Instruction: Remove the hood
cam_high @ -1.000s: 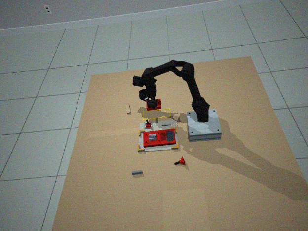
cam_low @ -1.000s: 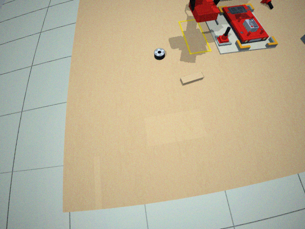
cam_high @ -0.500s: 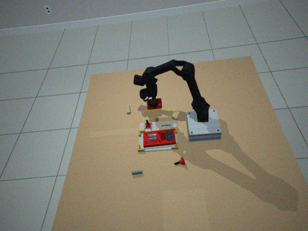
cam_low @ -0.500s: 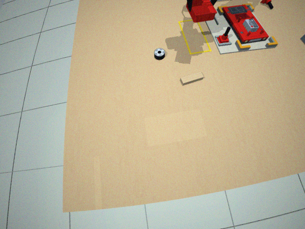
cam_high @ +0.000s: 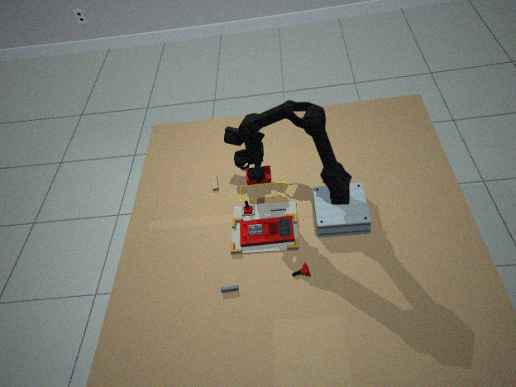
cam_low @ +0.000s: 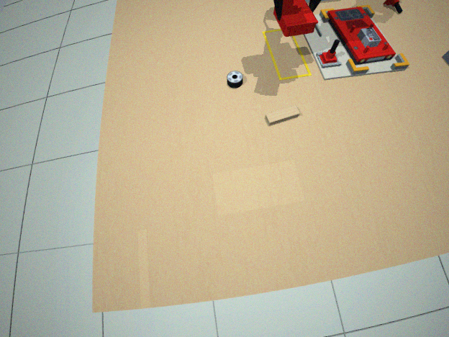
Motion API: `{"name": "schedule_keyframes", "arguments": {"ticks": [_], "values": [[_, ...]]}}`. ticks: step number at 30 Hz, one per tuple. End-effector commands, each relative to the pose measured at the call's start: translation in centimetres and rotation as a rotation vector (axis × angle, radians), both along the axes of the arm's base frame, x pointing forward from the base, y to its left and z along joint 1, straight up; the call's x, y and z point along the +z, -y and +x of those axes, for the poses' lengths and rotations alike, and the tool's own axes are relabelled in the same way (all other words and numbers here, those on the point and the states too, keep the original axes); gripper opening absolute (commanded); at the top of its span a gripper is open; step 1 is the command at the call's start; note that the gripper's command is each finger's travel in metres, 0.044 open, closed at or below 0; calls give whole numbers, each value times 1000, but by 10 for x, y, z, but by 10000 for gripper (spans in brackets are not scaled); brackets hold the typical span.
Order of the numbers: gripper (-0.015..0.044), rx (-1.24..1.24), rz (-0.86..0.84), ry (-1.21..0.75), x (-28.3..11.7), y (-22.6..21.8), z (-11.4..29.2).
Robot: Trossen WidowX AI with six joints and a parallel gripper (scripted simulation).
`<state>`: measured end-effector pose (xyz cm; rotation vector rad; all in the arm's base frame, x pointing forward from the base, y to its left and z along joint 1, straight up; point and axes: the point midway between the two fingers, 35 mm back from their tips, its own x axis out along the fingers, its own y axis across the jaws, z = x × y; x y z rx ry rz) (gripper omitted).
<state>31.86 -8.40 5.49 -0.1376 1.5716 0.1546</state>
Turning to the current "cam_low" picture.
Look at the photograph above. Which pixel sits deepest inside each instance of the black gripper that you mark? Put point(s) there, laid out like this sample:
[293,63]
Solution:
[279,4]

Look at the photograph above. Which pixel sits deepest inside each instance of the black toy tyre with grey hub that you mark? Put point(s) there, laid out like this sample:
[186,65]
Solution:
[234,79]

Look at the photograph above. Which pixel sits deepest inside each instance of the tan rectangular block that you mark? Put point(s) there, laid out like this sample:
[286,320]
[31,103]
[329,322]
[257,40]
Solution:
[282,115]

